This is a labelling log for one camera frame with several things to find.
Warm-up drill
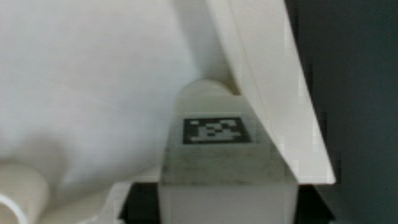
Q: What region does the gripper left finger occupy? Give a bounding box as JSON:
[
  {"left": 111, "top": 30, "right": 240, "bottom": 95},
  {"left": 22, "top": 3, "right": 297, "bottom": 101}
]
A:
[{"left": 121, "top": 183, "right": 160, "bottom": 224}]

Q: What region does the white table leg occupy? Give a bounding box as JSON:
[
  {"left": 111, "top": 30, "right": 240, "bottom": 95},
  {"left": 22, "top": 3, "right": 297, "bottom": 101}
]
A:
[{"left": 159, "top": 80, "right": 299, "bottom": 224}]

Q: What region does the white square table top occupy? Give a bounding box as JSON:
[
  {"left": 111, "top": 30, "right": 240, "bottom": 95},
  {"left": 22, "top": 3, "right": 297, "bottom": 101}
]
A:
[{"left": 0, "top": 0, "right": 336, "bottom": 224}]

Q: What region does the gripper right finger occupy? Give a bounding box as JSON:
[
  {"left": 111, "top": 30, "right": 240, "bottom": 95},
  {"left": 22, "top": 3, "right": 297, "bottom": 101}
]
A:
[{"left": 294, "top": 185, "right": 334, "bottom": 224}]

